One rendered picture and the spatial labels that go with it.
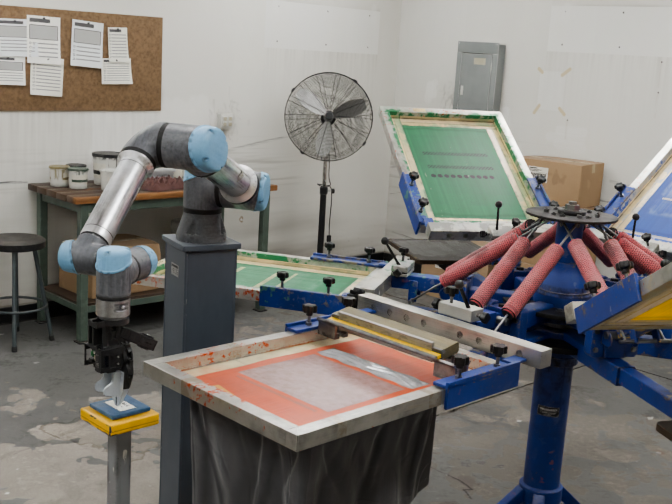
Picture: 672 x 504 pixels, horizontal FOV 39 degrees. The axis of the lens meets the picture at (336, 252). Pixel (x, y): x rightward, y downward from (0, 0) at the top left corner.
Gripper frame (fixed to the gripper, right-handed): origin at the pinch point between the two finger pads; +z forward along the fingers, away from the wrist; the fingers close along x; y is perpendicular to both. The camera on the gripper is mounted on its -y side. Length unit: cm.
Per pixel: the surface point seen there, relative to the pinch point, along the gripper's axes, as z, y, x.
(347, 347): 2, -77, -4
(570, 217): -33, -155, 16
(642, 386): 7, -132, 59
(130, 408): 1.2, -0.6, 3.3
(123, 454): 12.6, 0.2, 2.0
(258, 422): 0.1, -17.2, 28.5
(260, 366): 2.4, -45.7, -5.2
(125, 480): 19.2, -0.5, 2.0
